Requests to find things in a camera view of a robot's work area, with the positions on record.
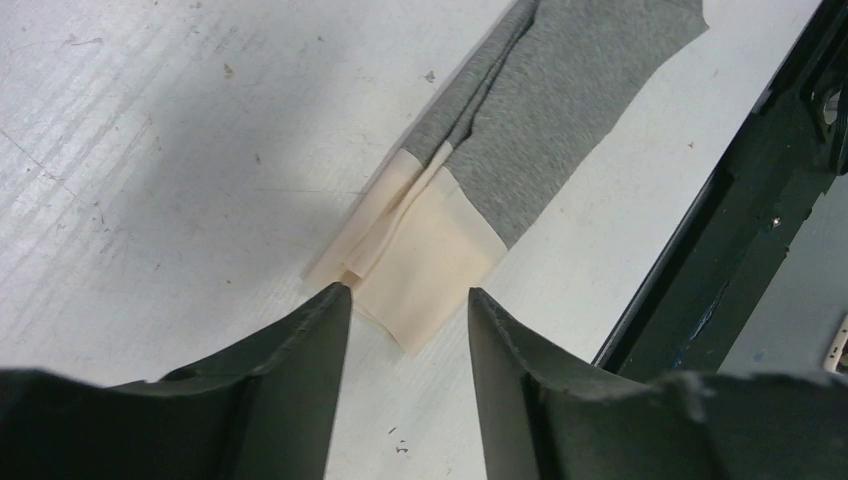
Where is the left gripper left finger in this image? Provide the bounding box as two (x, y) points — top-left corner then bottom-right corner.
(1, 283), (352, 479)

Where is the grey beige underwear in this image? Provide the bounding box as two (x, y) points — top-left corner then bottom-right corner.
(304, 1), (708, 354)

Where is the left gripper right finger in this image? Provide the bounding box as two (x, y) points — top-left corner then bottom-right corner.
(468, 288), (847, 479)

